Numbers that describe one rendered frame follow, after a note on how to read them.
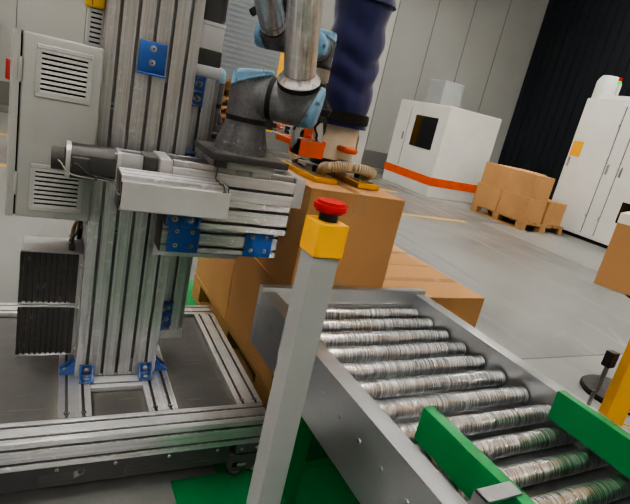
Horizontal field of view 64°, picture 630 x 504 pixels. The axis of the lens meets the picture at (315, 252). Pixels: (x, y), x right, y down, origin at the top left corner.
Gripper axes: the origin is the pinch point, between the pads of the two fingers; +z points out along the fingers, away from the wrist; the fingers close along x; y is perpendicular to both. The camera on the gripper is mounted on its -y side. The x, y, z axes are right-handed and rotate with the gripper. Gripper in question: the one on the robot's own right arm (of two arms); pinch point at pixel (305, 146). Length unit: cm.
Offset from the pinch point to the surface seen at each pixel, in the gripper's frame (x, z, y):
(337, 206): 23, 3, -67
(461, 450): -2, 44, -92
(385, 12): -30, -49, 20
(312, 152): -0.3, 1.0, -4.9
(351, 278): -30, 46, 0
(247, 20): -269, -131, 947
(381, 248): -40, 33, 0
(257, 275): -5, 59, 32
